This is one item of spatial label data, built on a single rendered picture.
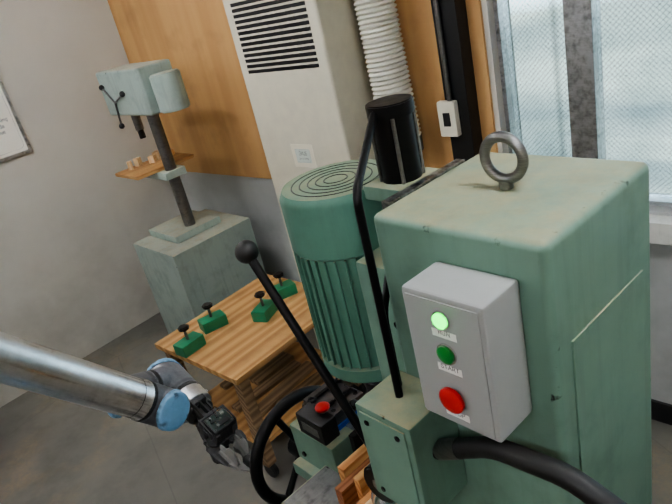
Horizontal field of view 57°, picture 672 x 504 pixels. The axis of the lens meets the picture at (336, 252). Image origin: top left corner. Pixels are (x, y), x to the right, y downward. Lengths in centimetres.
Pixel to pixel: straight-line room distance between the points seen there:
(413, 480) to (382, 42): 179
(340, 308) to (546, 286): 39
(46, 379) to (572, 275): 97
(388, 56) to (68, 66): 213
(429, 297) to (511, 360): 10
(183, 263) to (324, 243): 232
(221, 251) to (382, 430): 255
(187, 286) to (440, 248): 259
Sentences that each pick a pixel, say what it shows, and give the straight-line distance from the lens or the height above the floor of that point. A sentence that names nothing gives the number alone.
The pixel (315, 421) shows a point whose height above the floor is 101.
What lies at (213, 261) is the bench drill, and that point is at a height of 58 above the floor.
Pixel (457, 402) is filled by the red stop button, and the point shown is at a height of 137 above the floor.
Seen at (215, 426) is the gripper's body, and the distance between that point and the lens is 150.
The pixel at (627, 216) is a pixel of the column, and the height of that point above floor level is 148.
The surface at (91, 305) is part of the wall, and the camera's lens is 406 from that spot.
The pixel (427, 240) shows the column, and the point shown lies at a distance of 66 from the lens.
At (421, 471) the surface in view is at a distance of 77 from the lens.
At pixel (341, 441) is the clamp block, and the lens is 125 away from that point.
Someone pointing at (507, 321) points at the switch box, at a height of 145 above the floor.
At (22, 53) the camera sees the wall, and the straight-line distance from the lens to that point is 384.
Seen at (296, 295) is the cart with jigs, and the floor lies 53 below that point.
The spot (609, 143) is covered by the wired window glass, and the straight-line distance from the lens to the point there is 228.
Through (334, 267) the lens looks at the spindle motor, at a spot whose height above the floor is 140.
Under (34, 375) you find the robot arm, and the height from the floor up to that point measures 124.
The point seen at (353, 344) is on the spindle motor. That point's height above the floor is 127.
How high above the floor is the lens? 178
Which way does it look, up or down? 24 degrees down
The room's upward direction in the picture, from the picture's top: 14 degrees counter-clockwise
